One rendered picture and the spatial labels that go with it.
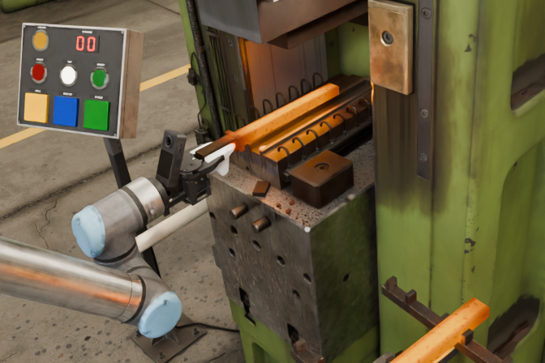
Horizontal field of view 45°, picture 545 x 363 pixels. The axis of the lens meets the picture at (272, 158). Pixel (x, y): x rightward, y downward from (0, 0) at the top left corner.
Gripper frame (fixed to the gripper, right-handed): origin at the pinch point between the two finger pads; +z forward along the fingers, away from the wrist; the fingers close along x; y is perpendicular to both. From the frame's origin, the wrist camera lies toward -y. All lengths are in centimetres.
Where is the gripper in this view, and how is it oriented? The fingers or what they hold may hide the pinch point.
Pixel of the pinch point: (227, 143)
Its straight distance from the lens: 142.3
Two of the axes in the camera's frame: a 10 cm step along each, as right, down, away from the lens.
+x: 6.8, 3.4, -6.5
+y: 1.2, 8.2, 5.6
